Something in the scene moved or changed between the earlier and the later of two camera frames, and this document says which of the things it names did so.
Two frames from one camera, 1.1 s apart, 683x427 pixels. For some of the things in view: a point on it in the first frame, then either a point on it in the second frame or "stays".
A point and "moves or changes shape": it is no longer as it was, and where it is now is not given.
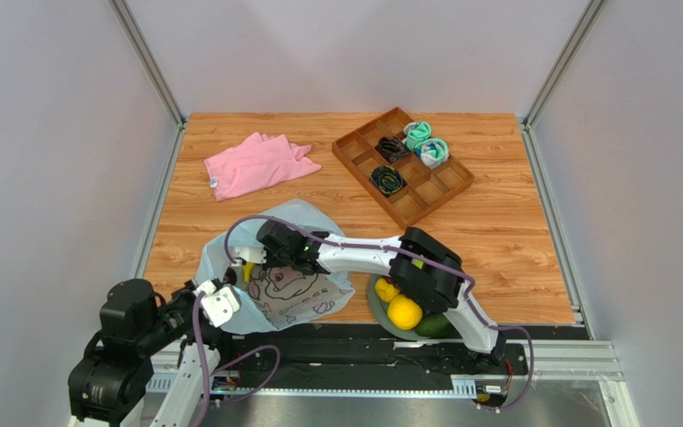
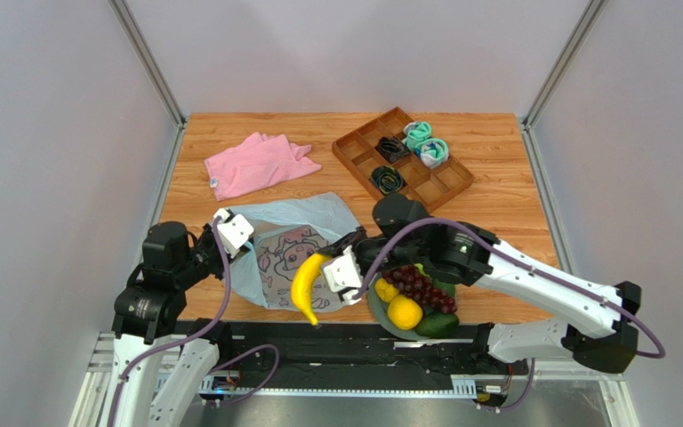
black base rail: (361, 358) stays
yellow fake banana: (247, 269) → (304, 280)
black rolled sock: (392, 149) stays
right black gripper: (253, 272) → (349, 242)
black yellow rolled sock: (387, 178) stays
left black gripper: (188, 290) → (207, 234)
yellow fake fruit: (385, 291) stays
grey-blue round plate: (380, 310) stays
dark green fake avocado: (437, 326) stays
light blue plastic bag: (272, 301) moves or changes shape
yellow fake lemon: (404, 312) stays
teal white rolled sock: (432, 152) stays
